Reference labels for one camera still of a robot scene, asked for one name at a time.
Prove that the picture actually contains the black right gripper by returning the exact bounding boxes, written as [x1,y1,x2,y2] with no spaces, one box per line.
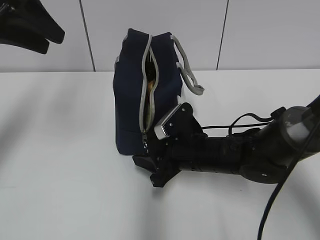
[132,102,207,188]

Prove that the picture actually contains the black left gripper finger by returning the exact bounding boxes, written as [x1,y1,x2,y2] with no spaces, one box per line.
[0,14,50,55]
[9,0,65,44]

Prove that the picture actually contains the navy blue lunch bag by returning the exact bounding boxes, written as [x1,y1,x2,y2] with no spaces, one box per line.
[113,28,205,156]

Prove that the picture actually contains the brown bread roll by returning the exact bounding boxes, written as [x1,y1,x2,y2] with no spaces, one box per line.
[147,79,156,119]

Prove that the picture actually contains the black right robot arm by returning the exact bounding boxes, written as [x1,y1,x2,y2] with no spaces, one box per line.
[133,103,320,188]

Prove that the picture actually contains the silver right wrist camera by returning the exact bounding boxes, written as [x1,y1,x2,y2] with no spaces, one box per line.
[154,103,182,140]

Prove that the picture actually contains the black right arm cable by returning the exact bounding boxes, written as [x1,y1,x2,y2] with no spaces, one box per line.
[199,93,320,240]

